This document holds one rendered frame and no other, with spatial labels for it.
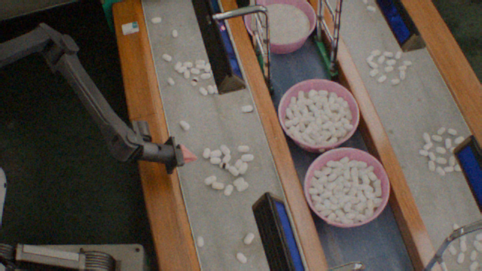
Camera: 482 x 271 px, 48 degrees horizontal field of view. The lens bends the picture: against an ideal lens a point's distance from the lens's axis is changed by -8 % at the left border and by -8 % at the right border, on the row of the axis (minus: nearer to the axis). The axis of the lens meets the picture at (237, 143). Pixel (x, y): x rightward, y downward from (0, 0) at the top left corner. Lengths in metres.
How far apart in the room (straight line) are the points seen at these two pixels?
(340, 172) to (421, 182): 0.27
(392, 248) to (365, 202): 0.17
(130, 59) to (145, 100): 0.20
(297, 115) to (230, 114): 0.22
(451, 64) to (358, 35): 0.36
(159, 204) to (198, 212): 0.12
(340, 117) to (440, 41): 0.51
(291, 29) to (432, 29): 0.54
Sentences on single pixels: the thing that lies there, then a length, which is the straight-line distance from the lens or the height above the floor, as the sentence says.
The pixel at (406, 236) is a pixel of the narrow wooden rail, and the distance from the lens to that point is 1.80.
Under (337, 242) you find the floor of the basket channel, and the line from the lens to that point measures 1.80.
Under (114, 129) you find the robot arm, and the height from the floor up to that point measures 1.00.
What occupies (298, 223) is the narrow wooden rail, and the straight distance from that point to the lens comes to 1.72.
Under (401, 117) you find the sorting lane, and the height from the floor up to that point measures 0.74.
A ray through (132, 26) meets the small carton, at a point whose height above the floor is 0.79.
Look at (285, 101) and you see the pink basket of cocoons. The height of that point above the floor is 0.75.
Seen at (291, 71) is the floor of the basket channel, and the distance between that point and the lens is 2.12.
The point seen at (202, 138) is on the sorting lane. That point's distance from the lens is 1.90.
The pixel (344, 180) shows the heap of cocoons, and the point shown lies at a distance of 1.81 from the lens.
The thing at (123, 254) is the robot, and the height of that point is 0.47.
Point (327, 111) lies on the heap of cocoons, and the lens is 1.94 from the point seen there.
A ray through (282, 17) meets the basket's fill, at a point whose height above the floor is 0.73.
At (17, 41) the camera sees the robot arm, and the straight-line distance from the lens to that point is 1.72.
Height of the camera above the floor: 2.35
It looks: 59 degrees down
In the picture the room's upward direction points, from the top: 7 degrees counter-clockwise
